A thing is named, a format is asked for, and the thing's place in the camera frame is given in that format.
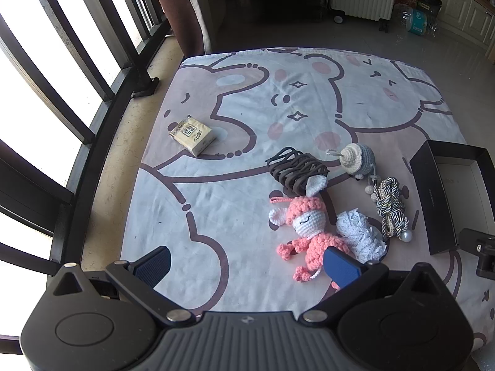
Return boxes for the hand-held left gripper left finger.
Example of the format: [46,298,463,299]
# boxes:
[51,245,196,326]

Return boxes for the grey crochet toy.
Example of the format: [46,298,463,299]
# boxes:
[325,143,381,202]

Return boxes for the printed cartoon bear blanket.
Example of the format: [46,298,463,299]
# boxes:
[120,46,489,356]

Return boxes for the beige tissue pack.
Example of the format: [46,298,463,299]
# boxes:
[169,115,216,158]

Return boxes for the pink crochet bunny doll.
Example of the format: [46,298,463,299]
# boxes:
[269,176,354,290]

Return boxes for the white crochet lace piece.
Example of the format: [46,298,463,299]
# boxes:
[336,209,388,264]

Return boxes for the black window railing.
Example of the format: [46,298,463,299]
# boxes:
[0,0,173,279]

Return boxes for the black cardboard box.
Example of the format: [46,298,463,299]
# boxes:
[409,140,495,256]

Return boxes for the window curtain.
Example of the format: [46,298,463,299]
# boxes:
[145,0,213,57]

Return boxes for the pack of plastic bottles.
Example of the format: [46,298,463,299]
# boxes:
[394,4,439,36]

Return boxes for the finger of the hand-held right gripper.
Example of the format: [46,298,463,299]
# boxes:
[457,228,495,279]

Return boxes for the dark brown band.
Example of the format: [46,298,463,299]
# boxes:
[265,147,330,198]

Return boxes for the cream cabinets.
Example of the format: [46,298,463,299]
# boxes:
[410,0,495,52]

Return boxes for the black bin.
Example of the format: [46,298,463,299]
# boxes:
[417,0,442,20]

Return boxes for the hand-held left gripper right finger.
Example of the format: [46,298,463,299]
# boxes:
[300,246,446,324]

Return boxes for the black white twisted rope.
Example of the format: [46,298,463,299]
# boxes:
[373,177,414,243]

